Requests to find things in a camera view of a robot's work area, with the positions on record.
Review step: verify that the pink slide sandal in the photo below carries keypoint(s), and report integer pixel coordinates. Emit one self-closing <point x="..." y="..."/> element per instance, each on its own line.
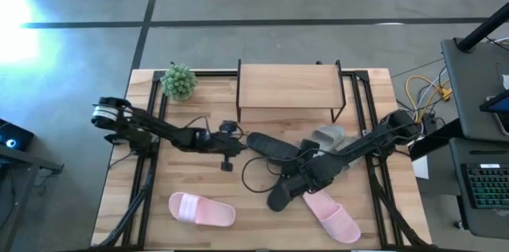
<point x="203" y="210"/>
<point x="334" y="218"/>

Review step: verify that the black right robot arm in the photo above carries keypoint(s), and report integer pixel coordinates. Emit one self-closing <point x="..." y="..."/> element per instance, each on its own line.
<point x="366" y="144"/>

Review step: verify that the wooden shelf with black legs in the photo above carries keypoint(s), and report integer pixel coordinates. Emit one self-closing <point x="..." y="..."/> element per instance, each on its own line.
<point x="290" y="85"/>

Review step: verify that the black metal table frame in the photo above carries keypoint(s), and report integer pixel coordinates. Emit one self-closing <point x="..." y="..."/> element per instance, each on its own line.
<point x="147" y="204"/>

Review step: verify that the black device with blue light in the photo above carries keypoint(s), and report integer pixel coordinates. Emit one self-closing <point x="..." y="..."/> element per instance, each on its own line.
<point x="18" y="134"/>

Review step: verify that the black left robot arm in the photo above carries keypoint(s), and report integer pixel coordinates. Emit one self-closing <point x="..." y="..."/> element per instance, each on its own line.
<point x="159" y="129"/>

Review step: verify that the black slide sandal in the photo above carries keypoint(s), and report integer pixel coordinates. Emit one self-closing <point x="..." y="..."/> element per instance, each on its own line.
<point x="270" y="146"/>
<point x="278" y="200"/>

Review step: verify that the small green artificial plant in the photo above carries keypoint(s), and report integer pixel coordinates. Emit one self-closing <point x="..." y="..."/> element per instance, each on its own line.
<point x="179" y="82"/>

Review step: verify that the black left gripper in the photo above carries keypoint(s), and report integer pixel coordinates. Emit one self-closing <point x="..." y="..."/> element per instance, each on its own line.
<point x="222" y="142"/>

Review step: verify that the white paper sheet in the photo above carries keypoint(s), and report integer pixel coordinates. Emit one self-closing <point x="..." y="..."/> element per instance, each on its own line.
<point x="420" y="168"/>

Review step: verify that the dark metal stand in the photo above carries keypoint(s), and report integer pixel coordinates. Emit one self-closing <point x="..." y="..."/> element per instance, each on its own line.
<point x="28" y="160"/>

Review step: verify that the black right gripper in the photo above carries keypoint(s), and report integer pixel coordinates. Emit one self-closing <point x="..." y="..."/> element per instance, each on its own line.
<point x="314" y="174"/>

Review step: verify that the black backlit keyboard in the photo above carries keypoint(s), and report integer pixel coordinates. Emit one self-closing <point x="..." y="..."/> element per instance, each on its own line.
<point x="489" y="186"/>

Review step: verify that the black slanted pole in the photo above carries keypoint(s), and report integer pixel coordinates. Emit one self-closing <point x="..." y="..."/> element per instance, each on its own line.
<point x="481" y="29"/>

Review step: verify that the black tablet screen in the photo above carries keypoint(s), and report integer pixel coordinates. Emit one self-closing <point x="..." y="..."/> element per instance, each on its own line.
<point x="501" y="105"/>

